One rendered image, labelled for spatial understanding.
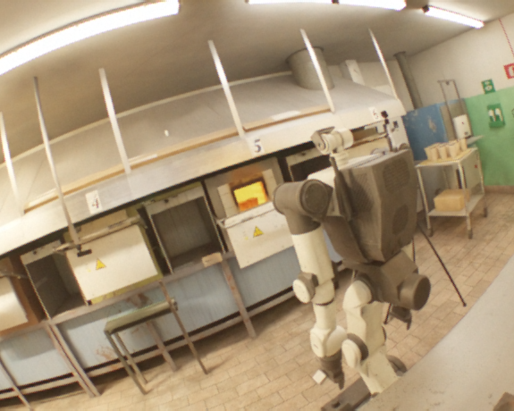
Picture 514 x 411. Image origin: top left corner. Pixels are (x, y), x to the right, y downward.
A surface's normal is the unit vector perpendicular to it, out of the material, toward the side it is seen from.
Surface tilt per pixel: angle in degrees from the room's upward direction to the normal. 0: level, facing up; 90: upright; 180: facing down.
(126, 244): 90
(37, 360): 90
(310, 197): 90
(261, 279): 90
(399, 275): 45
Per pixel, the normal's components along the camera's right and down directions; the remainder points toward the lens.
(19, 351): 0.33, 0.03
